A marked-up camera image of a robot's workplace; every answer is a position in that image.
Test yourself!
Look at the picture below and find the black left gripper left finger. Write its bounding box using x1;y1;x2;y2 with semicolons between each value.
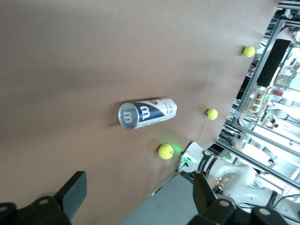
0;171;88;225

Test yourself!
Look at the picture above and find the yellow tennis ball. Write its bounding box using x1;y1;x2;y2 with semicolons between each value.
205;108;219;120
157;143;174;160
242;45;256;58

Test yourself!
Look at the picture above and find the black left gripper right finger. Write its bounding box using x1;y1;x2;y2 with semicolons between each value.
189;173;285;225

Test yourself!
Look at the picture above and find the brown table mat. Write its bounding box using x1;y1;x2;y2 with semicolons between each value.
0;0;279;225

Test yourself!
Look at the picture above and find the white blue tennis ball can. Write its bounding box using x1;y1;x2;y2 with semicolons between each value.
118;97;178;131

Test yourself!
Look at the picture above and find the aluminium extrusion frame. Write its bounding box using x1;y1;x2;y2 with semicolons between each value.
215;14;300;188

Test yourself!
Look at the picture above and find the black flat panel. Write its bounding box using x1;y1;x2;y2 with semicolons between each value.
257;38;292;88

